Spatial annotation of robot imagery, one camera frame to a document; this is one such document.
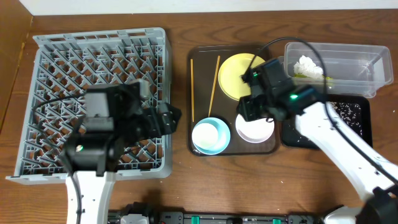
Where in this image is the white bowl with food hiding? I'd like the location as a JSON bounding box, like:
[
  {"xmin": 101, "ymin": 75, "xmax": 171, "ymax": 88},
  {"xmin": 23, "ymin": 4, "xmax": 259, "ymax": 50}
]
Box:
[{"xmin": 235, "ymin": 114, "xmax": 275, "ymax": 144}]

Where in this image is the wooden chopstick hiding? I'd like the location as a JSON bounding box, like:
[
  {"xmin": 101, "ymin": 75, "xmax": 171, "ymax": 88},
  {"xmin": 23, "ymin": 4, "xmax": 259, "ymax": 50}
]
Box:
[
  {"xmin": 190, "ymin": 58, "xmax": 195, "ymax": 123},
  {"xmin": 208, "ymin": 55, "xmax": 221, "ymax": 117}
]

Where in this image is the grey plastic dish rack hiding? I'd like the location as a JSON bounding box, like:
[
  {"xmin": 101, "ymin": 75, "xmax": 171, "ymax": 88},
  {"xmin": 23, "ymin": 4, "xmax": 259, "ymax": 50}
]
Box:
[{"xmin": 9, "ymin": 27, "xmax": 172, "ymax": 185}]

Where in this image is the white paper cup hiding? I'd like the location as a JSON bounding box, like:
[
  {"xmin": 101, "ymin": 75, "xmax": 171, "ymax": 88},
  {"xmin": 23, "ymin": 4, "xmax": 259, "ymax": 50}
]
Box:
[{"xmin": 192, "ymin": 123, "xmax": 218, "ymax": 149}]

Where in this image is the white napkin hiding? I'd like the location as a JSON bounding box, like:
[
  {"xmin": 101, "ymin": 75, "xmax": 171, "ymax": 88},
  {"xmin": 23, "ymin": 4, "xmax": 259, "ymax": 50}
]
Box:
[{"xmin": 294, "ymin": 55, "xmax": 323, "ymax": 75}]

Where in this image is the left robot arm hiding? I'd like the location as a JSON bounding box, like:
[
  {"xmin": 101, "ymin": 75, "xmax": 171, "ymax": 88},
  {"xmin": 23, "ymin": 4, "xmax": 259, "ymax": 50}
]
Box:
[{"xmin": 60, "ymin": 80, "xmax": 182, "ymax": 223}]

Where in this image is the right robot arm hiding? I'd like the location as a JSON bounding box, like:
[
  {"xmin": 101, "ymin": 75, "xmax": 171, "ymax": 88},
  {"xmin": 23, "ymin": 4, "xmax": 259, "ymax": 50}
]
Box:
[{"xmin": 237, "ymin": 59, "xmax": 397, "ymax": 224}]

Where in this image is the black food waste tray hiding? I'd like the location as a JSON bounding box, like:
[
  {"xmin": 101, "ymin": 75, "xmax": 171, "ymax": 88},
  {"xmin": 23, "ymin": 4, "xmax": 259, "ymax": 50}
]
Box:
[{"xmin": 280, "ymin": 93, "xmax": 374, "ymax": 149}]

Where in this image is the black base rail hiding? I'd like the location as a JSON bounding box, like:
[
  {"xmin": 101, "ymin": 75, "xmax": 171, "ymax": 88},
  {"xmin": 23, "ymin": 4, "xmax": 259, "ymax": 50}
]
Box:
[{"xmin": 108, "ymin": 202, "xmax": 323, "ymax": 224}]

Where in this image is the rice food scraps pile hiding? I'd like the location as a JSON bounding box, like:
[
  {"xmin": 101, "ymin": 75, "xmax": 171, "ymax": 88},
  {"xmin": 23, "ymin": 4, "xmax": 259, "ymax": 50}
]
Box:
[{"xmin": 289, "ymin": 101, "xmax": 364, "ymax": 146}]

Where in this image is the light blue bowl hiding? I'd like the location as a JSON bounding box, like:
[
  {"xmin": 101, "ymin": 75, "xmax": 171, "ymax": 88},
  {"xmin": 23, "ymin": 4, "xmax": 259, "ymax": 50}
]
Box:
[{"xmin": 191, "ymin": 117, "xmax": 231, "ymax": 156}]

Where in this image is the dark brown serving tray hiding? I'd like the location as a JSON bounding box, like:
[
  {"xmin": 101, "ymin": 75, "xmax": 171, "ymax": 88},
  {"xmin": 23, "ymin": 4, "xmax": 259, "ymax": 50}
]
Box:
[{"xmin": 187, "ymin": 43, "xmax": 280, "ymax": 157}]

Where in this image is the clear plastic waste bin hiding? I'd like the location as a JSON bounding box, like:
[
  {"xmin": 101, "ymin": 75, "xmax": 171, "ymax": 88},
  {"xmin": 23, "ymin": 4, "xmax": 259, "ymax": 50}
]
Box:
[{"xmin": 279, "ymin": 42, "xmax": 394, "ymax": 98}]

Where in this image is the green orange snack wrapper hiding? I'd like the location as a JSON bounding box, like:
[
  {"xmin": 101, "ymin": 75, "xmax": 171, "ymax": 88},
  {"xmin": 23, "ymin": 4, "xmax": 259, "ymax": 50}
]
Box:
[{"xmin": 294, "ymin": 73, "xmax": 333, "ymax": 80}]

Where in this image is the yellow round plate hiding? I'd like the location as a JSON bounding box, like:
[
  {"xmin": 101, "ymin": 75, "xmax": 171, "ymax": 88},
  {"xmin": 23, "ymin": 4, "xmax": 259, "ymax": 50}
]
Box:
[{"xmin": 218, "ymin": 53, "xmax": 254, "ymax": 101}]

